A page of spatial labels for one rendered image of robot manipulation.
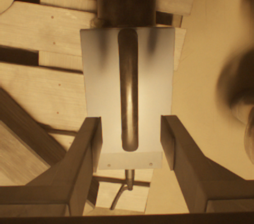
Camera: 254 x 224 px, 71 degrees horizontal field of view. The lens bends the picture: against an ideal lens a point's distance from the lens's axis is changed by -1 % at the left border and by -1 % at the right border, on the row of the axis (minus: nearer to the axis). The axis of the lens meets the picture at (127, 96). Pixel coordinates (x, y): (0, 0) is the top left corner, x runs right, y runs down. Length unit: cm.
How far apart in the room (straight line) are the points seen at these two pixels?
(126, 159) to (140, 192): 23
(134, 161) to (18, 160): 27
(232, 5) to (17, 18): 57
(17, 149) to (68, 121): 13
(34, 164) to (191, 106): 49
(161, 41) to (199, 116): 44
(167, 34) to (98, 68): 11
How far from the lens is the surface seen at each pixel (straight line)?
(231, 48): 66
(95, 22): 29
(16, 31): 50
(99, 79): 28
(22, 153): 48
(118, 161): 40
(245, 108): 63
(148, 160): 40
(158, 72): 28
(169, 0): 46
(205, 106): 66
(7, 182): 65
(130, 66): 22
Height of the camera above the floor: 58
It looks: 73 degrees down
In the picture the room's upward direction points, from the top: 178 degrees clockwise
